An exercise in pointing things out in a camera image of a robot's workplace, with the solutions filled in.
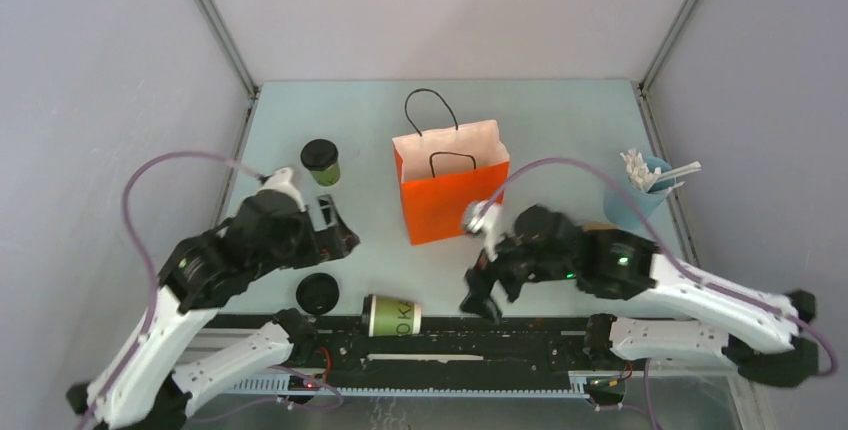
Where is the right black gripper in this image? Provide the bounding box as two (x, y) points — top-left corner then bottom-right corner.
(457, 223), (570, 324)

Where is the black coffee cup lid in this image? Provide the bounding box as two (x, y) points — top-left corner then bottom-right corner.
(300, 139), (339, 171)

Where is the orange paper bag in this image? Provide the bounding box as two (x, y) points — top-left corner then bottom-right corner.
(392, 88), (511, 246)

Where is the brown pulp cup carrier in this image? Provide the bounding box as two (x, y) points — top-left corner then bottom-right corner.
(581, 221), (617, 231)

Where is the green paper coffee cup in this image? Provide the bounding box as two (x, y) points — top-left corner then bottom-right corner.
(309, 162), (341, 187)

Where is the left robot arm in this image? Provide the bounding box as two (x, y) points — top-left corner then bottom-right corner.
(66, 190), (360, 429)

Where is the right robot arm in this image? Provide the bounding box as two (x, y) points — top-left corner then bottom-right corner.
(460, 201), (819, 388)

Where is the stack of black lids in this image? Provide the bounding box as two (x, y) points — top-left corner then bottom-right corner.
(295, 273), (340, 316)

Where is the blue cup of stirrers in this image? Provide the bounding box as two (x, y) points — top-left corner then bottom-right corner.
(603, 148), (702, 230)

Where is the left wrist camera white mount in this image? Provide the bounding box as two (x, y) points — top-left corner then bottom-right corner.
(259, 167), (307, 212)

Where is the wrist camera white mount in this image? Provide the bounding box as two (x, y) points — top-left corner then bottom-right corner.
(461, 201), (501, 262)
(259, 167), (307, 212)

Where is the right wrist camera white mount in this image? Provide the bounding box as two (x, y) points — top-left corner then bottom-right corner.
(461, 201), (501, 262)

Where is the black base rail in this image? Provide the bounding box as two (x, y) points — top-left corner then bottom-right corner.
(211, 312), (647, 394)

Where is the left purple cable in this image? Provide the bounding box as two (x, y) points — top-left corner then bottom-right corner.
(76, 151), (346, 430)

